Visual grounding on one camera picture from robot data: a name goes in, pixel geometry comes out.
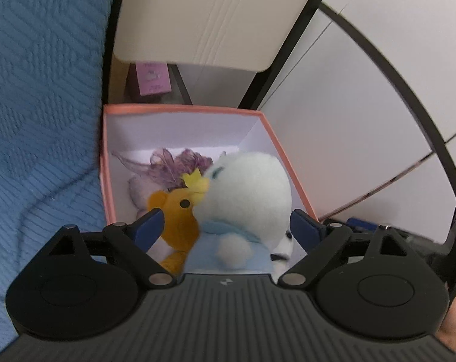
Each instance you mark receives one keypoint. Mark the pink storage box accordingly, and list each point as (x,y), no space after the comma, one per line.
(175,128)

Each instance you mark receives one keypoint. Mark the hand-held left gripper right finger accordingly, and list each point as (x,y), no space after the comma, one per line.
(304,230)

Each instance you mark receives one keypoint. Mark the black curved metal bar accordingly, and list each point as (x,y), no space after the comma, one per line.
(443,154)

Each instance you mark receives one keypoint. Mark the white and blue plush toy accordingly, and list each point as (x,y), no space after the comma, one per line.
(247,188)

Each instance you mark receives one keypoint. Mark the orange bear plush toy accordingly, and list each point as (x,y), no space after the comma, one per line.
(175,218)

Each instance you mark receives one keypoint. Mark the pink packet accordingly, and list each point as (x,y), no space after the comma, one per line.
(152,81)

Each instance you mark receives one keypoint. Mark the blue quilted sofa cover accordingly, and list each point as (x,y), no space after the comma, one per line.
(35,101)

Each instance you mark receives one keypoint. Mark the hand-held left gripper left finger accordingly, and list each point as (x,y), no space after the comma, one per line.
(149,230)

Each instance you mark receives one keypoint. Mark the panda plush toy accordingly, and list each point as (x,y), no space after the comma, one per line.
(284,247)

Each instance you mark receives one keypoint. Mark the white cabinet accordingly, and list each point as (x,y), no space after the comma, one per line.
(363,139)

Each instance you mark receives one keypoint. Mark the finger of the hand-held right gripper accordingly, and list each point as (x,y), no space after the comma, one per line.
(358,224)

